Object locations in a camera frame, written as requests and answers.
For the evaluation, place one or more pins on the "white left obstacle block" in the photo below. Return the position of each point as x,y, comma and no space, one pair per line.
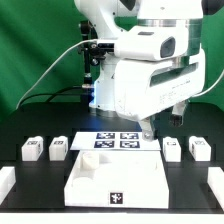
7,181

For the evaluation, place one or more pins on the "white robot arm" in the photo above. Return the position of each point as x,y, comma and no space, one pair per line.
112,18

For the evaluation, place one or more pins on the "white right obstacle block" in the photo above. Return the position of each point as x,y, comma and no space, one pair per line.
215,181

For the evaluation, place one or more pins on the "black camera on stand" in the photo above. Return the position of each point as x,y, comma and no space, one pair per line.
88,50

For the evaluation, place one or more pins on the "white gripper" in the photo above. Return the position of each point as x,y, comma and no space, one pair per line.
155,72

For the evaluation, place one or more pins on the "white marker base plate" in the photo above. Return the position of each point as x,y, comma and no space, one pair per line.
125,141

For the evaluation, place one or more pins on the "white obstacle block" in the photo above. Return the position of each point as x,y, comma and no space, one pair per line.
7,181
215,181

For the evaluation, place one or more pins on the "white front fence bar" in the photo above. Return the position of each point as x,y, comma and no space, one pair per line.
29,218

